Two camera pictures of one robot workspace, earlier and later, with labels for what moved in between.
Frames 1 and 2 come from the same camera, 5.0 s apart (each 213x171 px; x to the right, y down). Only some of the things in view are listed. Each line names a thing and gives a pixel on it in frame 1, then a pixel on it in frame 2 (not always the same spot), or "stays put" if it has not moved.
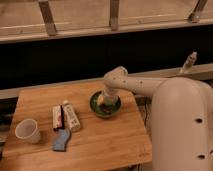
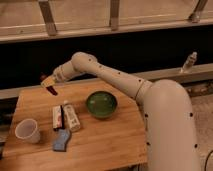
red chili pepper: x=105 y=107 → x=52 y=90
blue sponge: x=60 y=143 stays put
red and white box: x=58 y=118 stays put
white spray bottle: x=189 y=62 stays put
